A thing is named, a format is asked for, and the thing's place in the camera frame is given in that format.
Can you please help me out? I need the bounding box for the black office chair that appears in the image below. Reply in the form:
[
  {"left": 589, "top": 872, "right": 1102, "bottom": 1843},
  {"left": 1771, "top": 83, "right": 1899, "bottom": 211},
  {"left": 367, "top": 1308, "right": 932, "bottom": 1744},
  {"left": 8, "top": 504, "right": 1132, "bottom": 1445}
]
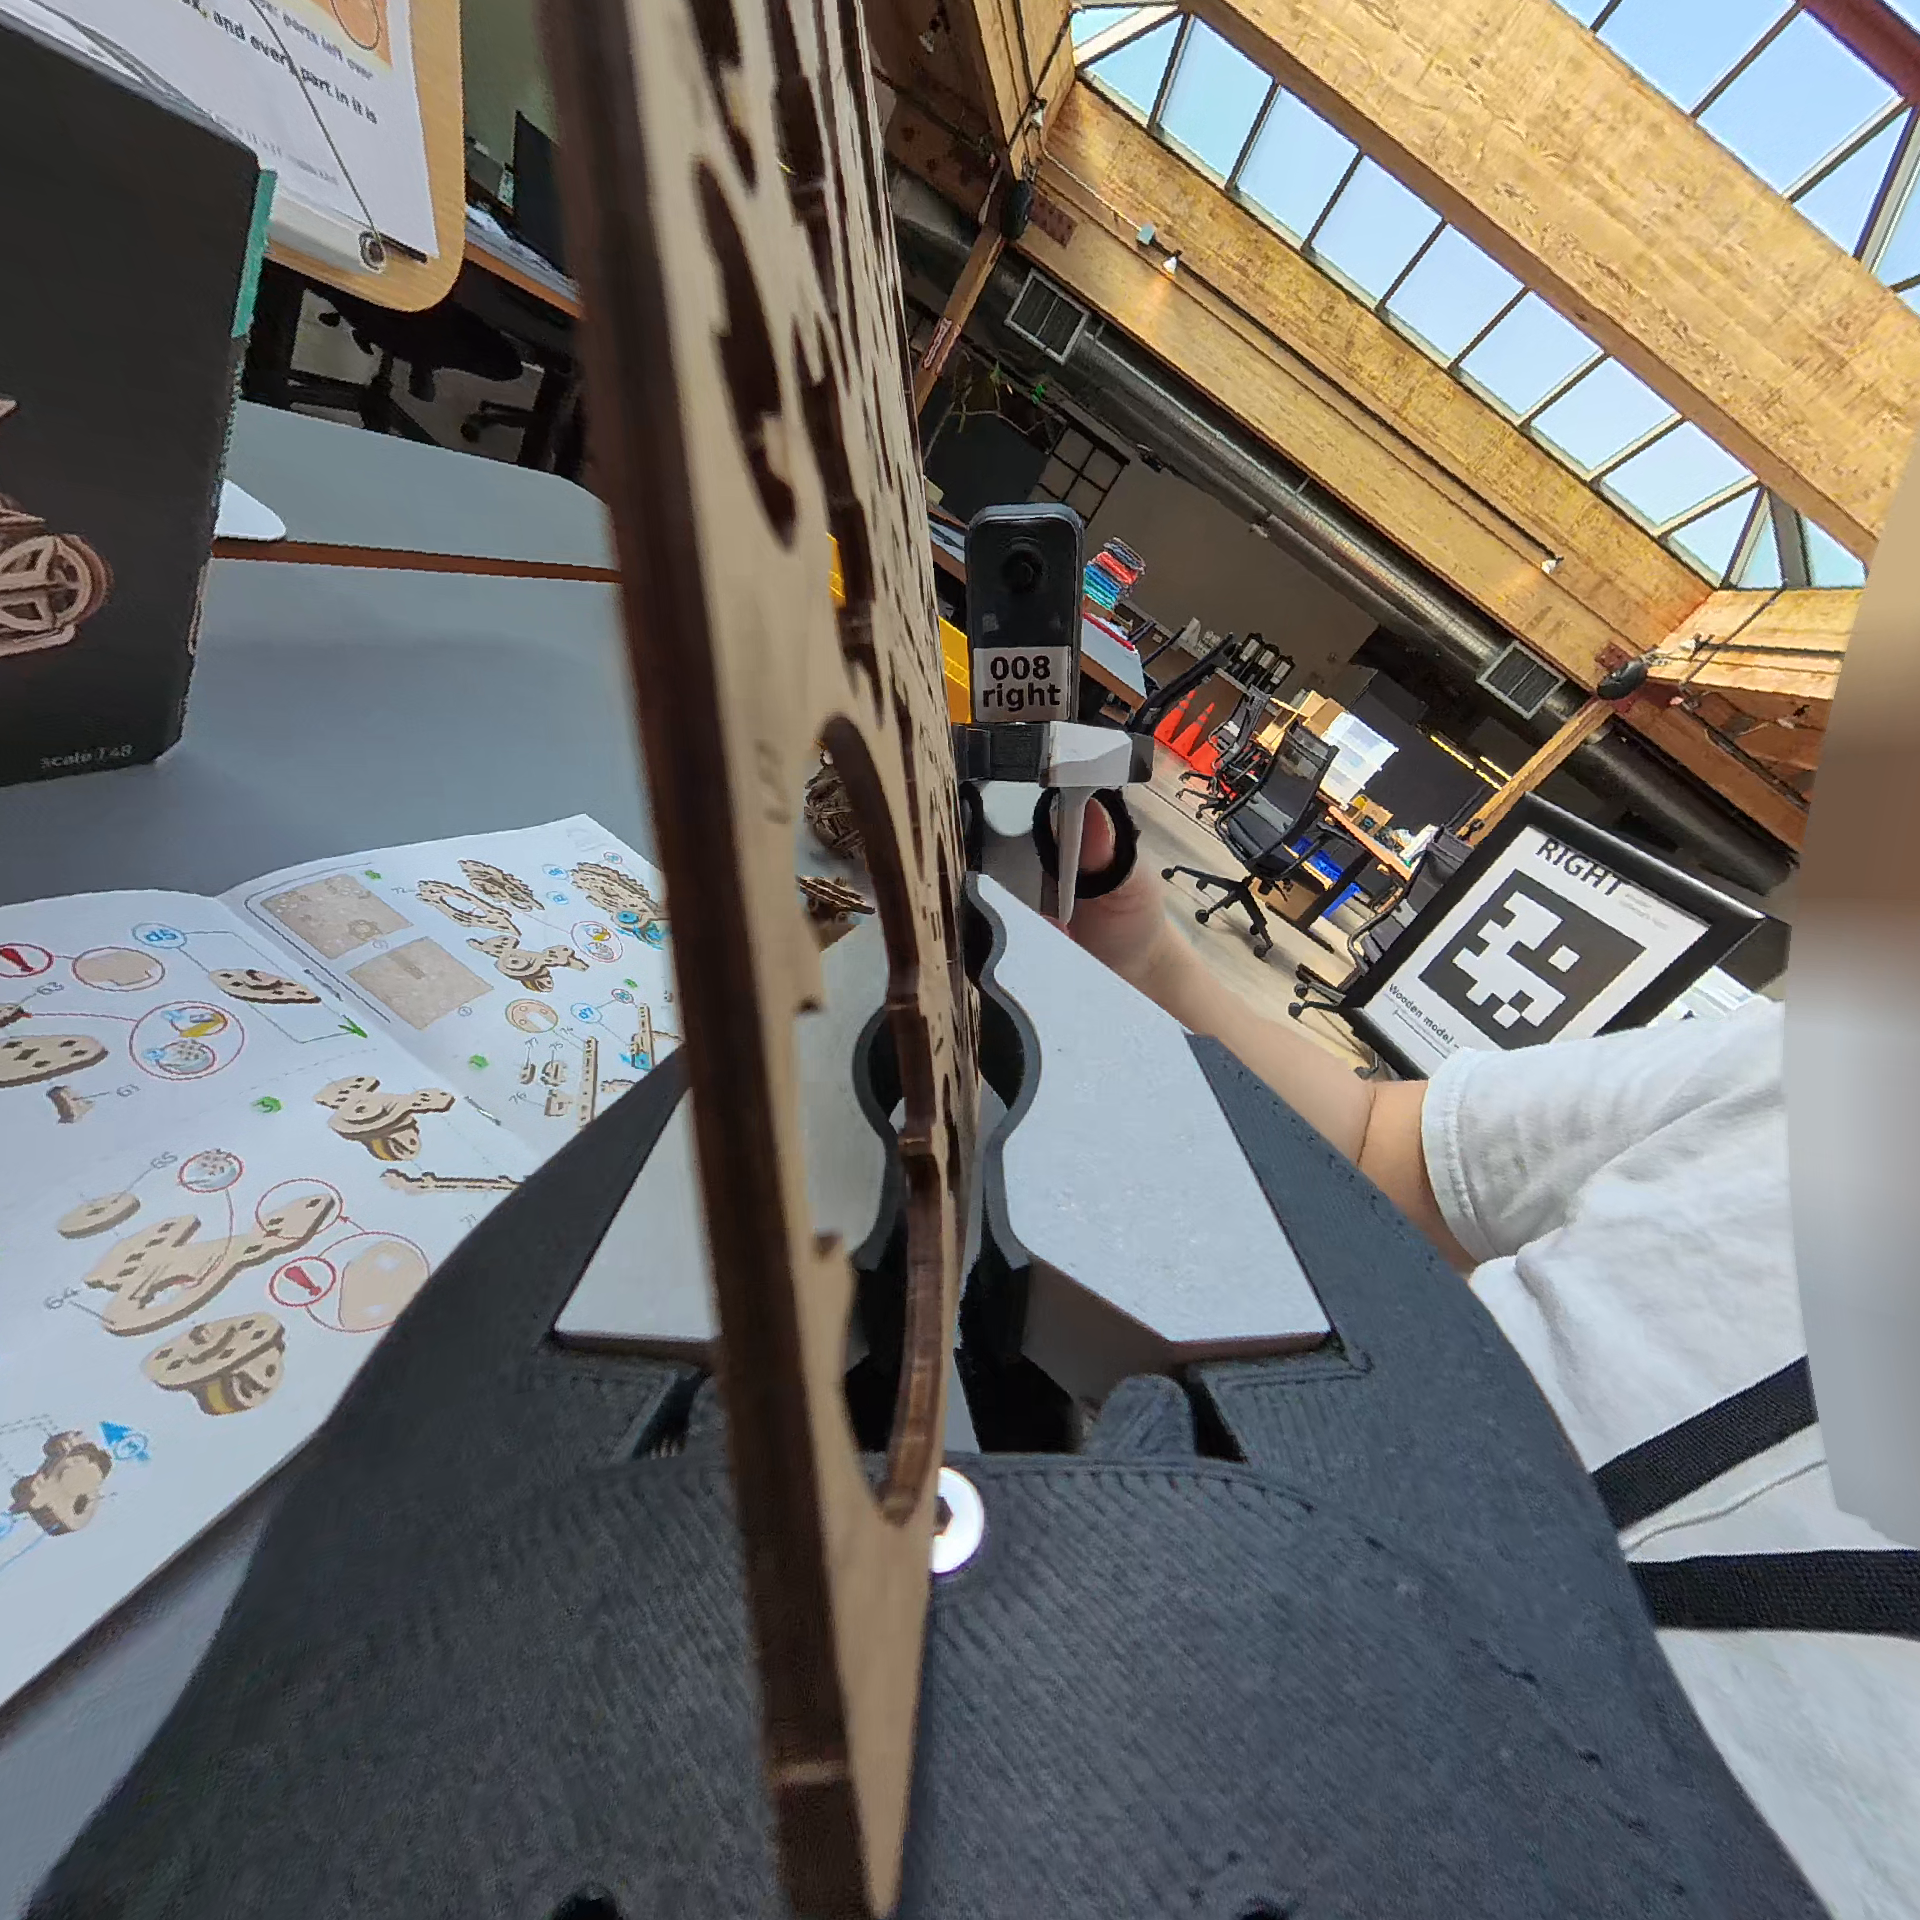
[
  {"left": 1288, "top": 832, "right": 1441, "bottom": 1028},
  {"left": 1160, "top": 726, "right": 1340, "bottom": 963},
  {"left": 1190, "top": 693, "right": 1278, "bottom": 818}
]

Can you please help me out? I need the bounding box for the laser-cut wooden parts sheet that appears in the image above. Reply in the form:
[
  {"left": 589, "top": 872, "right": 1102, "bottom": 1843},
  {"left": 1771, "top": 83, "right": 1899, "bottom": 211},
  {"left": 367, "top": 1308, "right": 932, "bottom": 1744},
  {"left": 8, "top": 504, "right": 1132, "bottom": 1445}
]
[{"left": 536, "top": 0, "right": 987, "bottom": 1920}]

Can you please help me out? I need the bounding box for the person's right forearm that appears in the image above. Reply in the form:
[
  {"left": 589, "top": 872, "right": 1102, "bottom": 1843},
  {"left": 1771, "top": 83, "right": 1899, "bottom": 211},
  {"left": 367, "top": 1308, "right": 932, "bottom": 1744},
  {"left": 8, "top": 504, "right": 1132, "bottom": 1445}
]
[{"left": 1153, "top": 937, "right": 1478, "bottom": 1273}]

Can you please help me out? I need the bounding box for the long white table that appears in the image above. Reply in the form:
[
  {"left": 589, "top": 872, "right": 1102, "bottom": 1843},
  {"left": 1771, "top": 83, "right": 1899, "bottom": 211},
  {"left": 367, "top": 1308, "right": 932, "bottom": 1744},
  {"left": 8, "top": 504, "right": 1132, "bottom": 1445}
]
[{"left": 1072, "top": 600, "right": 1163, "bottom": 714}]

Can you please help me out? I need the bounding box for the black strap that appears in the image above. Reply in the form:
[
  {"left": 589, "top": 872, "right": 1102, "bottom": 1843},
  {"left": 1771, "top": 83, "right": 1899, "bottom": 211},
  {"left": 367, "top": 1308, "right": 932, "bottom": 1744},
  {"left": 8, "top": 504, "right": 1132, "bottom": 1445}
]
[{"left": 1591, "top": 1357, "right": 1920, "bottom": 1642}]

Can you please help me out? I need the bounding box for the person's right hand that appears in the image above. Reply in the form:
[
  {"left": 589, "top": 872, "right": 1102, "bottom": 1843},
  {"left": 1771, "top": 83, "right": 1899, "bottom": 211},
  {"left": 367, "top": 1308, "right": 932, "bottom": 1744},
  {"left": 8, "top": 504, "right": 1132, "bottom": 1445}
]
[{"left": 1068, "top": 800, "right": 1190, "bottom": 995}]

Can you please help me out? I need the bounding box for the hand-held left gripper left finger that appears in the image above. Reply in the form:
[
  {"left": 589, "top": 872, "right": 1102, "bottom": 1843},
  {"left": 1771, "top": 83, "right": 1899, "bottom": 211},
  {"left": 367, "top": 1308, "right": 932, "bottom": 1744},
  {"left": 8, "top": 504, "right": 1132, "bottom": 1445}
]
[{"left": 555, "top": 915, "right": 904, "bottom": 1347}]

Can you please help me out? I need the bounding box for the grey desk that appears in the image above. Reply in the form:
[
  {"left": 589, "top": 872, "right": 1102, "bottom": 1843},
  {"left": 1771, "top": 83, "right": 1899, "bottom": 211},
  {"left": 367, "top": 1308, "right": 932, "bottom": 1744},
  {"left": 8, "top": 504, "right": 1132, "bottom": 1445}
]
[{"left": 0, "top": 397, "right": 841, "bottom": 1920}]

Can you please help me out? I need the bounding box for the wooden document board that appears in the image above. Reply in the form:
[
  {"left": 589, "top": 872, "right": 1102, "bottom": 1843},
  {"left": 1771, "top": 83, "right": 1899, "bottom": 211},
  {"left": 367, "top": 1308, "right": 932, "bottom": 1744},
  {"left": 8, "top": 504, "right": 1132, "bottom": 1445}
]
[{"left": 269, "top": 0, "right": 465, "bottom": 314}]

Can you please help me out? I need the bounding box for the framed black white marker sign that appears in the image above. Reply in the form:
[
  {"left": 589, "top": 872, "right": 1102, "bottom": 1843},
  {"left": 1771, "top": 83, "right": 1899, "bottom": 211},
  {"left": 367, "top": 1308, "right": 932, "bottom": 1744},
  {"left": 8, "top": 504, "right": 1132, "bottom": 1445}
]
[{"left": 1341, "top": 796, "right": 1768, "bottom": 1081}]

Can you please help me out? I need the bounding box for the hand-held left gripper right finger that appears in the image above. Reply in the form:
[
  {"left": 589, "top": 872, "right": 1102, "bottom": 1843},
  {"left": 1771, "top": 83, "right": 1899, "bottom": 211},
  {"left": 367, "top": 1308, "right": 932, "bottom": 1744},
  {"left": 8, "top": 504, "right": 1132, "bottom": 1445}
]
[{"left": 959, "top": 874, "right": 1336, "bottom": 1402}]

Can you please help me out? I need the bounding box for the printed instruction sheet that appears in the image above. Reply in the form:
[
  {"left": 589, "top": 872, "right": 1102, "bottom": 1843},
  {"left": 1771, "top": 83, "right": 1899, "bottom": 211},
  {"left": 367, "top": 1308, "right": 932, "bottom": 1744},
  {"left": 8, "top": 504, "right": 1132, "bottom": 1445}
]
[{"left": 46, "top": 0, "right": 441, "bottom": 260}]

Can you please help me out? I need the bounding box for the illustrated instruction booklet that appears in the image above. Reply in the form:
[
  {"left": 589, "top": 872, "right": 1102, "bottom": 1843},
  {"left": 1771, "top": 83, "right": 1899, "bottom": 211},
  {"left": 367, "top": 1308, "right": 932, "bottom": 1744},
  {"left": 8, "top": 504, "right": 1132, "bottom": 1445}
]
[{"left": 0, "top": 814, "right": 681, "bottom": 1713}]

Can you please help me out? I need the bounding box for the grey ventilation duct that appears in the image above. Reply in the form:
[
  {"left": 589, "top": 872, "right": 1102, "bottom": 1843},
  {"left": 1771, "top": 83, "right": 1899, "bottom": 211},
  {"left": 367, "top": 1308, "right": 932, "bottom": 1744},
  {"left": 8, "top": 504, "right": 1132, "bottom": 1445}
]
[{"left": 1048, "top": 322, "right": 1795, "bottom": 894}]

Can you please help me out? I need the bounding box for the black model kit box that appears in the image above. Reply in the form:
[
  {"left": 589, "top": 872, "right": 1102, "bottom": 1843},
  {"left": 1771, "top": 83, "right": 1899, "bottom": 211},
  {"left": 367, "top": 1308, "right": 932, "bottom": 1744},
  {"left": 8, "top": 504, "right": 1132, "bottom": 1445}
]
[{"left": 0, "top": 11, "right": 281, "bottom": 788}]

